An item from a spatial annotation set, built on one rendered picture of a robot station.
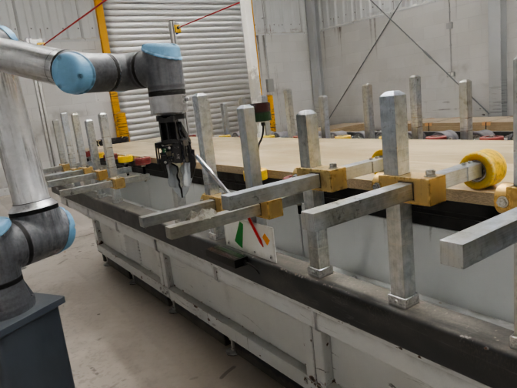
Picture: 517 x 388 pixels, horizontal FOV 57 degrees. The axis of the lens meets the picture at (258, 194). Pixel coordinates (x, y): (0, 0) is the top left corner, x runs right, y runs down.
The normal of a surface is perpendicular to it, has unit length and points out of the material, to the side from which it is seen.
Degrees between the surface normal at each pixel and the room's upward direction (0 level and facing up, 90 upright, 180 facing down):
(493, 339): 0
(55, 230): 85
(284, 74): 90
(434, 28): 90
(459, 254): 90
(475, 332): 0
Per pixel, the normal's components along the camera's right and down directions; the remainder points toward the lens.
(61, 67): -0.42, 0.25
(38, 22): 0.57, 0.11
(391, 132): -0.81, 0.21
